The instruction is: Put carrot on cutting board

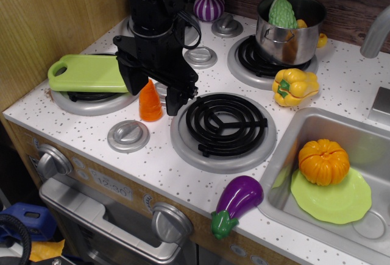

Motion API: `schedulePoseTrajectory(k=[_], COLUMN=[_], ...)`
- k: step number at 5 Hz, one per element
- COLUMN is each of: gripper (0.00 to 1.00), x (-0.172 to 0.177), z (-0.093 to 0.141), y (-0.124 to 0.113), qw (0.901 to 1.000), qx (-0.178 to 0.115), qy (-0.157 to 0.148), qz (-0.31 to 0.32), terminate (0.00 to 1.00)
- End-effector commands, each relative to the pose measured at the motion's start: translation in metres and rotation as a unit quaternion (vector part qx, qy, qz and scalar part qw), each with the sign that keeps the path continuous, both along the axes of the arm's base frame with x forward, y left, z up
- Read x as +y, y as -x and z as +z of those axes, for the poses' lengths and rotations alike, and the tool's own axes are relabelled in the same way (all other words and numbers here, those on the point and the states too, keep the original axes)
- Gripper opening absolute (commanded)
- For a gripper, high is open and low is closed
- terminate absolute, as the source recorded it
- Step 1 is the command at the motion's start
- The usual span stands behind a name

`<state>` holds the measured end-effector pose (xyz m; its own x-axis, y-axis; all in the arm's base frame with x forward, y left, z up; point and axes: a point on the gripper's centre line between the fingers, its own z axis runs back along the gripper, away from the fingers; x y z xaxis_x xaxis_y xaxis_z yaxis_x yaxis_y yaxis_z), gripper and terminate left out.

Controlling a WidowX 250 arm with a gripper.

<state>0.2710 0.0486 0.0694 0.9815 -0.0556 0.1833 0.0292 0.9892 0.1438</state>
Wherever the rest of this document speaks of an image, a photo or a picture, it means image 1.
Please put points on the purple toy eggplant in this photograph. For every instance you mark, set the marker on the purple toy eggplant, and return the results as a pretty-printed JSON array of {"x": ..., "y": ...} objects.
[{"x": 241, "y": 195}]

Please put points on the blue device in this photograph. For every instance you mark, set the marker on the blue device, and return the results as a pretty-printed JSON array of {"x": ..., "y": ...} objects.
[{"x": 38, "y": 220}]

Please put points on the upper middle silver knob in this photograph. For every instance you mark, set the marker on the upper middle silver knob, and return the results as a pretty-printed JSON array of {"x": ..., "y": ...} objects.
[{"x": 200, "y": 57}]

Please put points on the back right stove burner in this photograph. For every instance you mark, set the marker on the back right stove burner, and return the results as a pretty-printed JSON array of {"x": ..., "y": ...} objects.
[{"x": 252, "y": 69}]

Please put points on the silver oven door handle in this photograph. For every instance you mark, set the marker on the silver oven door handle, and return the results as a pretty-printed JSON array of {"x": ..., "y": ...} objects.
[{"x": 107, "y": 232}]

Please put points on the orange toy carrot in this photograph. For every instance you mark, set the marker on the orange toy carrot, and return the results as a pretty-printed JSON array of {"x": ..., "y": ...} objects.
[{"x": 150, "y": 108}]

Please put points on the green toy bitter gourd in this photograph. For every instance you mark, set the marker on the green toy bitter gourd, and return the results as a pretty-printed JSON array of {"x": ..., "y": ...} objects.
[{"x": 281, "y": 14}]

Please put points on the front right stove burner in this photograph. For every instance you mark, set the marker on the front right stove burner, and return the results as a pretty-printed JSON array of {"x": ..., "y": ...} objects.
[{"x": 223, "y": 133}]

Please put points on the green plastic cutting board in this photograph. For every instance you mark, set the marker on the green plastic cutting board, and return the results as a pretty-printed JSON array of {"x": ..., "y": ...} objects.
[{"x": 86, "y": 73}]

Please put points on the middle silver stove knob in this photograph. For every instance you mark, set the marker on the middle silver stove knob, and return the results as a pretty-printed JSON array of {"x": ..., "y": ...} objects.
[{"x": 161, "y": 90}]

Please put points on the orange toy pumpkin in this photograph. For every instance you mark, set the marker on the orange toy pumpkin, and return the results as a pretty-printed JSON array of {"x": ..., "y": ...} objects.
[{"x": 323, "y": 162}]

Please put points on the front silver stove knob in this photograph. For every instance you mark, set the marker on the front silver stove knob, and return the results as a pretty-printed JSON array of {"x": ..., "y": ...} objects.
[{"x": 128, "y": 136}]

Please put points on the back left stove burner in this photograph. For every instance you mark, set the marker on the back left stove burner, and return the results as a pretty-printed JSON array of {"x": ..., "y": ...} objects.
[{"x": 191, "y": 34}]

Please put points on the oven dial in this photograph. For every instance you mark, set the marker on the oven dial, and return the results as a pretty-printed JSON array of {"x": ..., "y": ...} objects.
[
  {"x": 169, "y": 224},
  {"x": 52, "y": 162}
]

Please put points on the silver faucet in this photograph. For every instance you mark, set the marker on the silver faucet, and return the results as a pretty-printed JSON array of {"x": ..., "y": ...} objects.
[{"x": 376, "y": 35}]

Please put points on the yellow toy bell pepper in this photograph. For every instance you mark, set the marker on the yellow toy bell pepper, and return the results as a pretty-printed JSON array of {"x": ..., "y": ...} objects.
[{"x": 292, "y": 86}]

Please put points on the purple white striped toy onion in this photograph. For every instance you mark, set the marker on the purple white striped toy onion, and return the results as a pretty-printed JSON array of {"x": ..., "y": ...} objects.
[{"x": 208, "y": 10}]

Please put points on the front left stove burner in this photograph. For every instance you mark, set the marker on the front left stove burner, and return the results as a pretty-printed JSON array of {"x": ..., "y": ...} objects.
[{"x": 91, "y": 104}]

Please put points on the silver pot with green vegetable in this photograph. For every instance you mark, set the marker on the silver pot with green vegetable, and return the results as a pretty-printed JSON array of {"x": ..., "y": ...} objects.
[{"x": 288, "y": 46}]

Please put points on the right oven dial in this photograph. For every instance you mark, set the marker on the right oven dial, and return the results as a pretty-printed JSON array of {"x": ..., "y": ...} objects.
[{"x": 169, "y": 224}]

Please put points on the silver stove knob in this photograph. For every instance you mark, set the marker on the silver stove knob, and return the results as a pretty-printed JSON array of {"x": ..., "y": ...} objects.
[
  {"x": 128, "y": 136},
  {"x": 226, "y": 27},
  {"x": 161, "y": 90}
]

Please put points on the back silver stove knob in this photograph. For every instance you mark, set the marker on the back silver stove knob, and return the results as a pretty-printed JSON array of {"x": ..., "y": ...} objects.
[{"x": 226, "y": 27}]

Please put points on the yellow toy behind pot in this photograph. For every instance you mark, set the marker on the yellow toy behind pot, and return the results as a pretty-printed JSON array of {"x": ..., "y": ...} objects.
[{"x": 322, "y": 41}]

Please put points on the stove burner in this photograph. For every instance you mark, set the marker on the stove burner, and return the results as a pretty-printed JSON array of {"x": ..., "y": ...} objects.
[
  {"x": 91, "y": 104},
  {"x": 252, "y": 69},
  {"x": 191, "y": 34},
  {"x": 223, "y": 133}
]

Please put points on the silver toy sink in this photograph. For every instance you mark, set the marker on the silver toy sink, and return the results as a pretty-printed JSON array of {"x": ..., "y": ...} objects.
[{"x": 368, "y": 150}]

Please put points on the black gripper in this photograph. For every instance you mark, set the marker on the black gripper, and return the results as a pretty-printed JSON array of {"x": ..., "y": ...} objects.
[{"x": 161, "y": 59}]

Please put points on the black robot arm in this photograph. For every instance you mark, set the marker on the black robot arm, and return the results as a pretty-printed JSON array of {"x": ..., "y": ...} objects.
[{"x": 160, "y": 18}]

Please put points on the light green plastic plate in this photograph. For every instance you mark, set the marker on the light green plastic plate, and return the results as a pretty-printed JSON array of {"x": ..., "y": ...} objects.
[{"x": 341, "y": 203}]

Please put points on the left oven dial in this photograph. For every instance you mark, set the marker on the left oven dial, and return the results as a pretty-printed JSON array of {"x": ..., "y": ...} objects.
[{"x": 52, "y": 162}]

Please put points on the yellow cloth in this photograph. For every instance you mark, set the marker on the yellow cloth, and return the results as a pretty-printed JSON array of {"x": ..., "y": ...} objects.
[{"x": 44, "y": 250}]

